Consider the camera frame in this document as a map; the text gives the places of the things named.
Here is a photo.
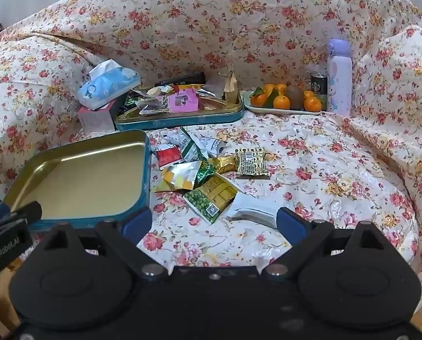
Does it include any small green snack packet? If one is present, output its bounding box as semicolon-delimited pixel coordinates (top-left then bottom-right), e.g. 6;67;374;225
193;161;219;186

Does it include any dark green snack packet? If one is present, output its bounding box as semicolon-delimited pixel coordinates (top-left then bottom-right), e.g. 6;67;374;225
122;92;141;112

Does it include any purple and white thermos bottle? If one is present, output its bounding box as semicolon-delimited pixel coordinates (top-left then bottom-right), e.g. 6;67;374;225
326;38;353;117

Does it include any gold foil snack packet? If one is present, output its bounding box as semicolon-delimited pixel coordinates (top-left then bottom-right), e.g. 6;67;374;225
207;154;240;174

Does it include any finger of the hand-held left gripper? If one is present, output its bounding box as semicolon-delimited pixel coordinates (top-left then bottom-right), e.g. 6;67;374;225
0;201;43;235

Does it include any red and white snack packet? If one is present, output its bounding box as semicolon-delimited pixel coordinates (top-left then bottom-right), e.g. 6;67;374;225
150;142;183;169

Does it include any pink cardboard box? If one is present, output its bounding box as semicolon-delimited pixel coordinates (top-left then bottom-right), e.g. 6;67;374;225
77;99;126;133

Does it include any blue tissue pack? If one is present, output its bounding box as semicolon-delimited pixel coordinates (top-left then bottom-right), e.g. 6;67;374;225
77;59;141;111

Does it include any gold and black patterned packet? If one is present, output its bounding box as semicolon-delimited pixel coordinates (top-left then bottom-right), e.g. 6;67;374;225
235;148;271;178

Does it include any brown kiwi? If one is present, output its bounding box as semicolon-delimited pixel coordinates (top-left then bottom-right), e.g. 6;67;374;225
285;85;305;110

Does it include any brown paper bag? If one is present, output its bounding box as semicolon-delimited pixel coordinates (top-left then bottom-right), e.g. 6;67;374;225
223;71;238;101

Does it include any pink snack packet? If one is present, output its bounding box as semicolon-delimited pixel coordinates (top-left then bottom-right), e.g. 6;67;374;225
168;90;200;114

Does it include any black flat box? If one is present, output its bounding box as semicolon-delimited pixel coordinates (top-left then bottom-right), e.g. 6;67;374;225
154;71;207;87

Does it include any crumpled white wrapper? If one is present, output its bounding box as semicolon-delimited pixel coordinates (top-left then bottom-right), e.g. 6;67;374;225
145;85;176;97

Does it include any silver snack packet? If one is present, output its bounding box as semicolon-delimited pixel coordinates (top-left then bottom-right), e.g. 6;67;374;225
135;97;172;117

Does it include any teal tin tray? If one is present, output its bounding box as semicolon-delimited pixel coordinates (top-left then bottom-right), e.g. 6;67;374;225
114;90;245;132

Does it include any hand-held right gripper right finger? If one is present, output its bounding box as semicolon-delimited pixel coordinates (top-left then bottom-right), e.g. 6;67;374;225
262;206;399;279

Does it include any black drink can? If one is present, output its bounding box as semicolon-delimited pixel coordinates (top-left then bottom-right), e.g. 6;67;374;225
310;71;329;107

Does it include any plate of oranges and kiwi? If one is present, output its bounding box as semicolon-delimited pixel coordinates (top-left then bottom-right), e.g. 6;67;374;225
250;83;323;112

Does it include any yellow and white snack packet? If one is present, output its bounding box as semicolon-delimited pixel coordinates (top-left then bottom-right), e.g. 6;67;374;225
152;161;201;194

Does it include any large green and gold packet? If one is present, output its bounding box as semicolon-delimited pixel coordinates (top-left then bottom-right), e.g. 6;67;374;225
183;173;240;225

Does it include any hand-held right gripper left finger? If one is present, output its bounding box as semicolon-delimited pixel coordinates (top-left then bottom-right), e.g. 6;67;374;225
32;206;169;279

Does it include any floral sofa cover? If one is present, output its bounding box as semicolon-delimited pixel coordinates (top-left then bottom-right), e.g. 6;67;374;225
0;0;422;293

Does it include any pale green plate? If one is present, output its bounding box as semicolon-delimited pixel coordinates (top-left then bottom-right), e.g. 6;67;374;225
243;90;323;116

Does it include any grey foil pouch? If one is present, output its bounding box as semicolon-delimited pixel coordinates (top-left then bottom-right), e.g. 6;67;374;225
204;74;227;98

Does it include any teal tin box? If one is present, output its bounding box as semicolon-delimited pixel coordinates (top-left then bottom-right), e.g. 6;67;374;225
2;129;153;231

